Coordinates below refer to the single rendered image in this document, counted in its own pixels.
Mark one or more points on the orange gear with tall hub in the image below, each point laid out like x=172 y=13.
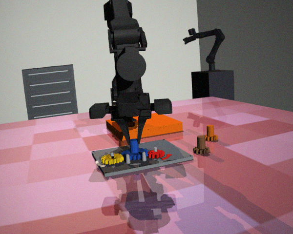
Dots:
x=210 y=133

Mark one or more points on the dark brown gear with cylindrical hub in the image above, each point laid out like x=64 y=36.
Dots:
x=201 y=147

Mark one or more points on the red gear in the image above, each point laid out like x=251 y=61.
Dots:
x=157 y=154

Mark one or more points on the yellow gear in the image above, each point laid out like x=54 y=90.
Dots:
x=112 y=159

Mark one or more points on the blue gear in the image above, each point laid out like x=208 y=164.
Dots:
x=134 y=152

